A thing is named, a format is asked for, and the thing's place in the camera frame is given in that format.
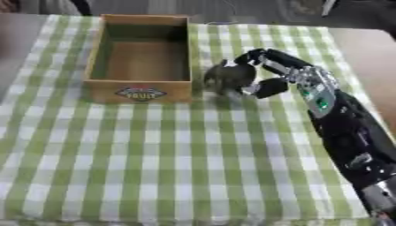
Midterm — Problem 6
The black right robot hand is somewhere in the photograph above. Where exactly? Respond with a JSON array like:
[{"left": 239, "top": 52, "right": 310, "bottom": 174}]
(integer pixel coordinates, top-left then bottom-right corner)
[{"left": 221, "top": 48, "right": 315, "bottom": 100}]

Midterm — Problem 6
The tan cardboard box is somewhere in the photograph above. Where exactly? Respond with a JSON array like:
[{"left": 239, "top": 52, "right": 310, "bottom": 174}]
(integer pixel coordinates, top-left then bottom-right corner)
[{"left": 81, "top": 13, "right": 195, "bottom": 104}]

